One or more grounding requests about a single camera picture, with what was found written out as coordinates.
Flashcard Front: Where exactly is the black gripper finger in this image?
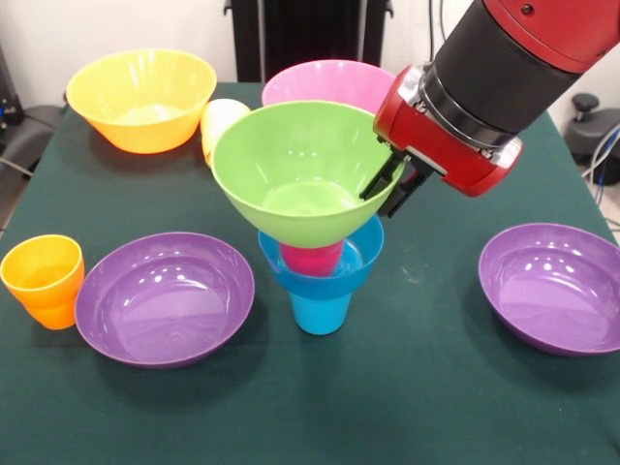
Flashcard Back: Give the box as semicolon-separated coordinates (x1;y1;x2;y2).
358;150;406;201
376;162;433;219

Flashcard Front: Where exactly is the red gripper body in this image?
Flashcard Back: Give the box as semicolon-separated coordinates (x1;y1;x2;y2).
372;64;525;200

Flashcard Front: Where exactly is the green plastic bowl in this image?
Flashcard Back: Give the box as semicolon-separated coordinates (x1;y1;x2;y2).
209;99;406;249

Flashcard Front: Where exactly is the large pink plastic bowl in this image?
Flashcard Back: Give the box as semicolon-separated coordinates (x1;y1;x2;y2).
261;59;397;115

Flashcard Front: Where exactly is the red plastic cup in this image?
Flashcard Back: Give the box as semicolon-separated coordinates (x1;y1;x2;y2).
278;240;346;278

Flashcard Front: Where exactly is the small blue plastic bowl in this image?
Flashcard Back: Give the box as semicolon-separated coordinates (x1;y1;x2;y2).
257;215;386;297

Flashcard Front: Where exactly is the blue plastic cup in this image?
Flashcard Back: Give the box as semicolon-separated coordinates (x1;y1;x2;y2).
289;290;354;336

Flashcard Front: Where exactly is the yellow orange plastic cup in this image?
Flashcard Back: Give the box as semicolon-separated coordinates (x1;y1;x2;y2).
200;98;252;166

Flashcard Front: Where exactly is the shallow purple plastic bowl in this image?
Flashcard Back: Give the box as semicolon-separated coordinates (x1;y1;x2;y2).
74;232;257;371
478;222;620;358

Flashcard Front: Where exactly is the black stand with knob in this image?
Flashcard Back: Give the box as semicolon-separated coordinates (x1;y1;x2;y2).
564;93;620;166

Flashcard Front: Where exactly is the dark green tablecloth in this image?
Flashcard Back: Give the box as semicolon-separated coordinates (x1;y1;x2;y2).
0;80;620;465

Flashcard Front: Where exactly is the large orange plastic bowl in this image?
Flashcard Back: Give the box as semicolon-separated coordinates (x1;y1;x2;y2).
65;47;218;155

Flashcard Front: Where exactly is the black grey chair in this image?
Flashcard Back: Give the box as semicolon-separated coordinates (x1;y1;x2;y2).
0;104;67;176

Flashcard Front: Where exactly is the black equipment box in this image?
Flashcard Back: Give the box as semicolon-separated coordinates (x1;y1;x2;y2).
0;46;25;128

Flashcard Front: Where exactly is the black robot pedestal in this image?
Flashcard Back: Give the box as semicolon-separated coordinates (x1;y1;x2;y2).
223;0;394;83

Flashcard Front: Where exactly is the light blue cable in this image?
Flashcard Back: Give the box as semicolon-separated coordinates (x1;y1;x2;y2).
580;123;620;183

